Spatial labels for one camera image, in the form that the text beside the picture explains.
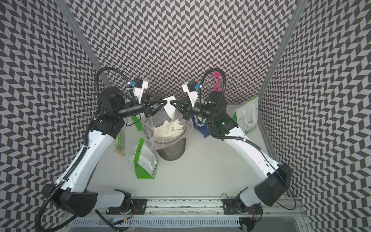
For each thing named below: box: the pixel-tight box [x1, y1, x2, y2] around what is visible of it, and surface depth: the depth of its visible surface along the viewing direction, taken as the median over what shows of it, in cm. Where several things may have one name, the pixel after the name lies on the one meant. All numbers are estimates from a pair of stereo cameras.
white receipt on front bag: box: [139, 144, 158, 171], surface depth 72 cm
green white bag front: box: [133, 137, 158, 179], surface depth 71 cm
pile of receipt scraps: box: [152, 118, 184, 139], surface depth 85 cm
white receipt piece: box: [162, 95, 177, 121], surface depth 61 cm
